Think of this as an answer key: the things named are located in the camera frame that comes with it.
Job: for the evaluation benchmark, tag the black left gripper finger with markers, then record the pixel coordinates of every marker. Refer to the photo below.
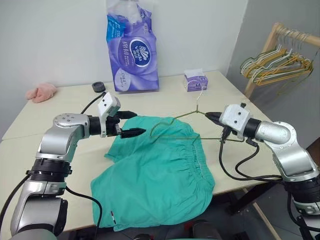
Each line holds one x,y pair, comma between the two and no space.
127,114
132,132

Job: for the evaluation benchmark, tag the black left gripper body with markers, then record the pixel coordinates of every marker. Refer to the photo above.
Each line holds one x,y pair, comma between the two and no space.
113,126

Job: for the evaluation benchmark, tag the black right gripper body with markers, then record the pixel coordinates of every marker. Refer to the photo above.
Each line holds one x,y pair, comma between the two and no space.
227,132

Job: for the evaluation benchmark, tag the green shorts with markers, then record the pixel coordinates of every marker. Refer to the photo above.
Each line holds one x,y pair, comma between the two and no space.
160,175

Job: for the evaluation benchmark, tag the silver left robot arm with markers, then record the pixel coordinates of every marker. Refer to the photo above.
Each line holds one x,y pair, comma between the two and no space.
62,140

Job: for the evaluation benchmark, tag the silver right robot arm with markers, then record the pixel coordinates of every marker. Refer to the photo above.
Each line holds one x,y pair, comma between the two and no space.
287,150

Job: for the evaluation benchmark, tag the small purple tissue pack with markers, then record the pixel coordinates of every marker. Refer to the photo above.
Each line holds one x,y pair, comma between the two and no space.
196,82

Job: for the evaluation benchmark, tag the black round cap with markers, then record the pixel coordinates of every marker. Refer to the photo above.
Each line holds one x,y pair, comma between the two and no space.
99,86

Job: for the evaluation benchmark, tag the large purple tissue bag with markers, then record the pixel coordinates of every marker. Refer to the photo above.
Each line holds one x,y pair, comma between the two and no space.
135,55

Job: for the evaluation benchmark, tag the pink cloth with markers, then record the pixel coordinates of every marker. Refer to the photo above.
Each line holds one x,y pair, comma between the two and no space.
41,93

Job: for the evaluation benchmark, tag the wooden clothes rack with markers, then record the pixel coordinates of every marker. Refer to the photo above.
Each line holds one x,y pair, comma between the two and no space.
268,45

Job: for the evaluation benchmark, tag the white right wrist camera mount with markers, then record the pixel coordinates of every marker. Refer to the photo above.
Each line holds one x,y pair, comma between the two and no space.
235,116

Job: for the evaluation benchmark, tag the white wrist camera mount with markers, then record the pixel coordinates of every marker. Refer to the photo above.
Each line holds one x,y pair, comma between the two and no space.
235,116
108,105

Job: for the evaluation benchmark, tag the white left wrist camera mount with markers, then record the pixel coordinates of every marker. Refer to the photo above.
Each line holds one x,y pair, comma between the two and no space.
108,105

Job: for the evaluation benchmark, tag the black table frame bar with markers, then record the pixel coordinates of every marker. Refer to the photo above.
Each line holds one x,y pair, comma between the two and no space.
252,197

